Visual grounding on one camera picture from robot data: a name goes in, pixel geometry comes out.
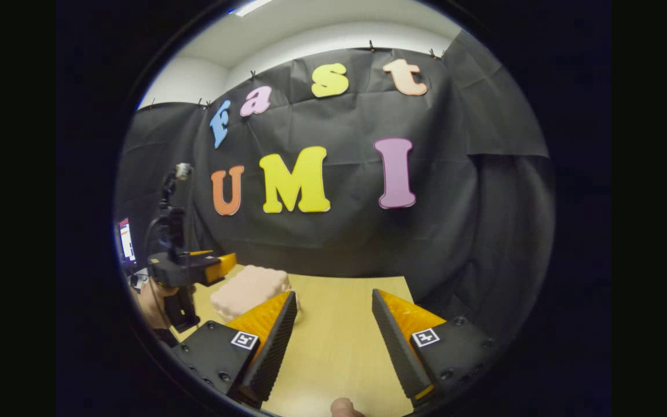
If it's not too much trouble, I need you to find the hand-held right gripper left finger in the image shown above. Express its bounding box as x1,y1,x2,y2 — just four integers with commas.
171,291,299,409

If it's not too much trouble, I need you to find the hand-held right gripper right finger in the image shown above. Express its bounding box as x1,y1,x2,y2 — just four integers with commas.
371,288,503,409

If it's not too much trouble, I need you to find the pink suitcase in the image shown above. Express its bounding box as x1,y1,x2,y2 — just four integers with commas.
210,265,300,323

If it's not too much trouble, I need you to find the computer monitor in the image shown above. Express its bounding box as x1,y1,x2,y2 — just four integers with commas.
116,217,138,268

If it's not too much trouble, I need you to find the black backdrop cloth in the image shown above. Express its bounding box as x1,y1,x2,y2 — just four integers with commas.
115,29,555,343

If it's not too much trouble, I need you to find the ceiling light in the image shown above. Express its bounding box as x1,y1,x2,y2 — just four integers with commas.
229,0,276,17

